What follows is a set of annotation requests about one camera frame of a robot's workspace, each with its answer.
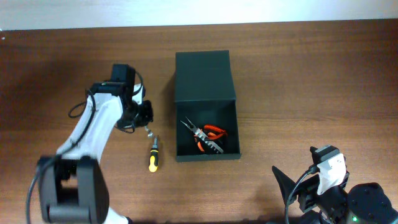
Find silver double ring wrench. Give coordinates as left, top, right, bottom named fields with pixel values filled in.
left=144, top=126, right=154, bottom=138

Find yellow black screwdriver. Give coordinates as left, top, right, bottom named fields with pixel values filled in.
left=149, top=136, right=159, bottom=172

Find black box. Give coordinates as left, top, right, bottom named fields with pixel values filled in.
left=174, top=50, right=241, bottom=162

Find orange screwdriver bit holder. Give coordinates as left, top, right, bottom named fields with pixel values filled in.
left=193, top=129, right=224, bottom=154

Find orange black long-nose pliers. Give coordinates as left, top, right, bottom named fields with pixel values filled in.
left=181, top=118, right=224, bottom=154

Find small red cutting pliers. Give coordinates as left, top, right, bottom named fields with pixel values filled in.
left=203, top=124, right=228, bottom=144

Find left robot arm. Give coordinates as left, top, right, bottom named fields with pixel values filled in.
left=31, top=64, right=153, bottom=223

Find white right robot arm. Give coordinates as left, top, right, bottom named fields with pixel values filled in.
left=272, top=166, right=397, bottom=224

